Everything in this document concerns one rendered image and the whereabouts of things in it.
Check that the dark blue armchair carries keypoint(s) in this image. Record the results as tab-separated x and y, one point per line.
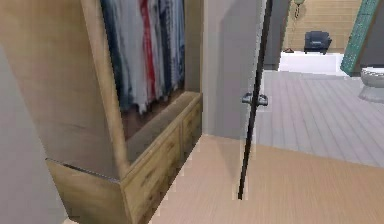
317	41

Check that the hanging clothes row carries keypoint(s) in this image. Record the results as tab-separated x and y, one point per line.
146	50

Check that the green hanging wall lamp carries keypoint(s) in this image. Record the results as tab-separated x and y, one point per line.
297	7

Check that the light wooden wardrobe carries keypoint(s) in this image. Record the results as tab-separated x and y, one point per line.
66	100

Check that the black edged room door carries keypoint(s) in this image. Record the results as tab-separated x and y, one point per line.
254	100

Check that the teal patterned panel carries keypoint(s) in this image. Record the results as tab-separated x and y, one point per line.
358	36

